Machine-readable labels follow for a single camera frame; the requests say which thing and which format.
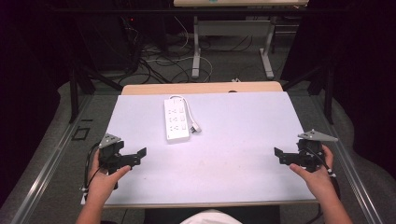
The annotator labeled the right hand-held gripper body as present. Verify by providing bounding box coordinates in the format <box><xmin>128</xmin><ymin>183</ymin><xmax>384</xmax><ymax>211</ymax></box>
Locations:
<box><xmin>282</xmin><ymin>129</ymin><xmax>339</xmax><ymax>174</ymax></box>

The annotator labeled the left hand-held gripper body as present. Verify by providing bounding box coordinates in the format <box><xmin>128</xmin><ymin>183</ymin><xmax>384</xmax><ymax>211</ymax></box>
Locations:
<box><xmin>98</xmin><ymin>133</ymin><xmax>140</xmax><ymax>175</ymax></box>

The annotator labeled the person's right hand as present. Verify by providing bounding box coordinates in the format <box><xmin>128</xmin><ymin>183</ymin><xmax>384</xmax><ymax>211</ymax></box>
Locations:
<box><xmin>289</xmin><ymin>144</ymin><xmax>336</xmax><ymax>202</ymax></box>

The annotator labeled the person's left hand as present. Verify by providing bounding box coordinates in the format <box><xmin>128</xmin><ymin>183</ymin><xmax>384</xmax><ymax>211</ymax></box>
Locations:
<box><xmin>88</xmin><ymin>148</ymin><xmax>132</xmax><ymax>203</ymax></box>

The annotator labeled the white table mat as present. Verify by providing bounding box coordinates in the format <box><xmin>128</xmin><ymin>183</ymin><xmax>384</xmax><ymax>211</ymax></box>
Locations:
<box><xmin>104</xmin><ymin>91</ymin><xmax>318</xmax><ymax>207</ymax></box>

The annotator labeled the white power strip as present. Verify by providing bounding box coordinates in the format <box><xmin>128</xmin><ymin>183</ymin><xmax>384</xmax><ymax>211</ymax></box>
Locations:
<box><xmin>163</xmin><ymin>97</ymin><xmax>191</xmax><ymax>145</ymax></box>

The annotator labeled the black metal stand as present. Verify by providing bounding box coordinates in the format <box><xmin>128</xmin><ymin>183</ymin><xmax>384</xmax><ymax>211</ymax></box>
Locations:
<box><xmin>282</xmin><ymin>60</ymin><xmax>336</xmax><ymax>126</ymax></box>
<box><xmin>68</xmin><ymin>60</ymin><xmax>124</xmax><ymax>124</ymax></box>

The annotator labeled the wooden table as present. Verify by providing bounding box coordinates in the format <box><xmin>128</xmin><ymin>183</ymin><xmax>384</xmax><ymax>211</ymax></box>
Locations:
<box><xmin>103</xmin><ymin>80</ymin><xmax>319</xmax><ymax>209</ymax></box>

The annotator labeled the person's white shirt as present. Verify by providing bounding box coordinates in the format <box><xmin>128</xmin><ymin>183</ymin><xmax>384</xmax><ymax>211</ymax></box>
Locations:
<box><xmin>179</xmin><ymin>209</ymin><xmax>243</xmax><ymax>224</ymax></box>

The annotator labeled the black computer tower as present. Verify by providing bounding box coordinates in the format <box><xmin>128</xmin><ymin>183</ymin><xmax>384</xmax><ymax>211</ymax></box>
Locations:
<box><xmin>73</xmin><ymin>13</ymin><xmax>143</xmax><ymax>73</ymax></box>

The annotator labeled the white desk with metal legs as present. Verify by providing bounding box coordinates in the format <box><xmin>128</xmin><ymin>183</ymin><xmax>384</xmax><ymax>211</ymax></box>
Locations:
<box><xmin>173</xmin><ymin>0</ymin><xmax>310</xmax><ymax>80</ymax></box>

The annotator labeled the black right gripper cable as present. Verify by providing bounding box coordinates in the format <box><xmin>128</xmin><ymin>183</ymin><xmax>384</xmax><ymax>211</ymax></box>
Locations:
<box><xmin>303</xmin><ymin>147</ymin><xmax>342</xmax><ymax>200</ymax></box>

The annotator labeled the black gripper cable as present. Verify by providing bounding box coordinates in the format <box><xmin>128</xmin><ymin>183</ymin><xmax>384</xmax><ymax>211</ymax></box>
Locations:
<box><xmin>79</xmin><ymin>142</ymin><xmax>102</xmax><ymax>205</ymax></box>
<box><xmin>303</xmin><ymin>147</ymin><xmax>342</xmax><ymax>200</ymax></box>

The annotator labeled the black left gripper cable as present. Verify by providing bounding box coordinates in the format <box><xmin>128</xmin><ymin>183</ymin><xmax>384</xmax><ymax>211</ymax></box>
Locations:
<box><xmin>79</xmin><ymin>142</ymin><xmax>102</xmax><ymax>205</ymax></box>

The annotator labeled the aluminium floor rail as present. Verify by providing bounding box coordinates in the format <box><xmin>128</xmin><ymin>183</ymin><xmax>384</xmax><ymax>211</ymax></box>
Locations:
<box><xmin>9</xmin><ymin>93</ymin><xmax>95</xmax><ymax>224</ymax></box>
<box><xmin>310</xmin><ymin>92</ymin><xmax>385</xmax><ymax>224</ymax></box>

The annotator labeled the white power strip cable with plug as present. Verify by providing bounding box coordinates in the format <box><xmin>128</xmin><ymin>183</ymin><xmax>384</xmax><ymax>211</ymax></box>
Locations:
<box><xmin>169</xmin><ymin>94</ymin><xmax>203</xmax><ymax>134</ymax></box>

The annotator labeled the bundle of black floor cables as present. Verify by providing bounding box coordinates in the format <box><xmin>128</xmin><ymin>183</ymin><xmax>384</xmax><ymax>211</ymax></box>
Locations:
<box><xmin>120</xmin><ymin>15</ymin><xmax>255</xmax><ymax>85</ymax></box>

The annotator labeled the white floor cable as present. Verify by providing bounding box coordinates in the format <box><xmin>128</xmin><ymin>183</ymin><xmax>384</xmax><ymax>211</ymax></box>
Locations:
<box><xmin>145</xmin><ymin>15</ymin><xmax>215</xmax><ymax>84</ymax></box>

